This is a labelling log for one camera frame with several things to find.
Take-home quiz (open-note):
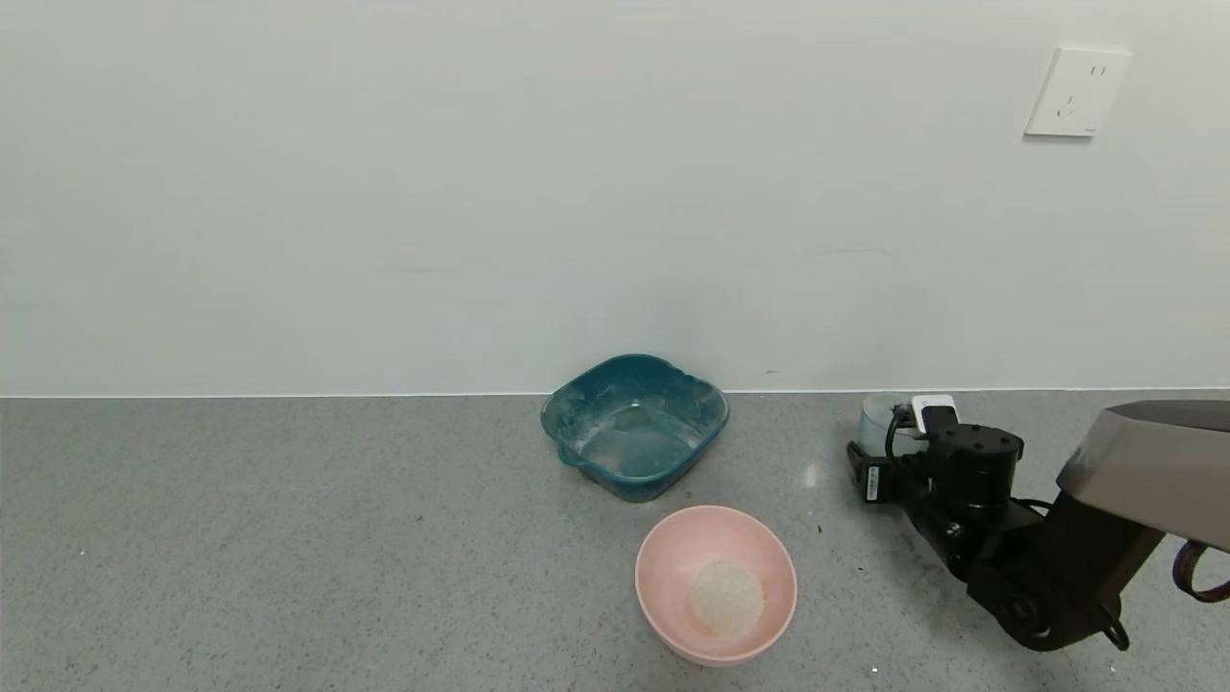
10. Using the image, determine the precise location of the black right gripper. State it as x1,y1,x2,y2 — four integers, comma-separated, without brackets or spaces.
846,440,936,506

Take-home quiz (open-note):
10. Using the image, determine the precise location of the translucent blue ribbed cup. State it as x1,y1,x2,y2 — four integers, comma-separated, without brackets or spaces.
858,392,928,458

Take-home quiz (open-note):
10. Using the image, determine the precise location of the white powder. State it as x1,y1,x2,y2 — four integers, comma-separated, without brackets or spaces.
690,560,767,635

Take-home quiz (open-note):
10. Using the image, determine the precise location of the pink plastic bowl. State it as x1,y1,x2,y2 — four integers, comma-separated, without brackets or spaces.
634,505,799,667

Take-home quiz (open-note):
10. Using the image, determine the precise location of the teal square plastic basin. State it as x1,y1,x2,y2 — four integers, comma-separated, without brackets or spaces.
540,354,729,504

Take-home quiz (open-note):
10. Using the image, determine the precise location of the thin black cable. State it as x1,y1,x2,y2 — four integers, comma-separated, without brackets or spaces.
884,404,914,464

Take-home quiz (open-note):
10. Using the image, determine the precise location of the small white wrist camera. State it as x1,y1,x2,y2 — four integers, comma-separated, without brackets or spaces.
910,393,961,435

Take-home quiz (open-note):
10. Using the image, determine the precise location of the dark cable loop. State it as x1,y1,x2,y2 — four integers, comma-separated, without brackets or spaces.
1170,538,1230,605

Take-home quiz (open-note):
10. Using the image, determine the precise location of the white wall socket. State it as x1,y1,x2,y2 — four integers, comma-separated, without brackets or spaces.
1023,46,1133,138

